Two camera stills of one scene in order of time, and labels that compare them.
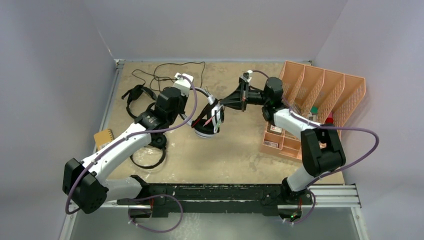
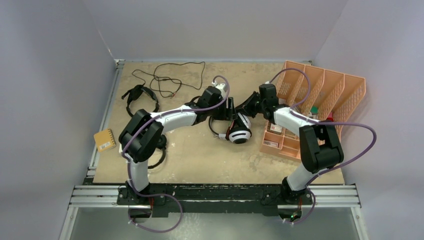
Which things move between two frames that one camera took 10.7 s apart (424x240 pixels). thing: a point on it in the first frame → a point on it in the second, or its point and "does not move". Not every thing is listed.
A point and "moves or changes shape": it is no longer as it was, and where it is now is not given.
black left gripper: (183, 99) → (227, 114)
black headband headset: (134, 93) does not move
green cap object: (314, 110) does not move
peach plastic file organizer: (324, 97) does not move
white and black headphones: (207, 123) moves or changes shape
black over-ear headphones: (158, 140) does not move
